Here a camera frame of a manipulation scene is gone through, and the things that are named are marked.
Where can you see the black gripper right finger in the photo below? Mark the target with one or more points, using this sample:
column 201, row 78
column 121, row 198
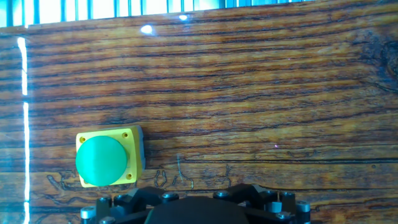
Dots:
column 258, row 194

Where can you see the brown wood-grain board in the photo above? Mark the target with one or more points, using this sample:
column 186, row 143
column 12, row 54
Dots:
column 236, row 93

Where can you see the green push button yellow box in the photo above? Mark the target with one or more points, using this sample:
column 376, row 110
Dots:
column 102, row 160

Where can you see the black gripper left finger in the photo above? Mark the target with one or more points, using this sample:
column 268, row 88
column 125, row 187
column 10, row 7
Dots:
column 124, row 202

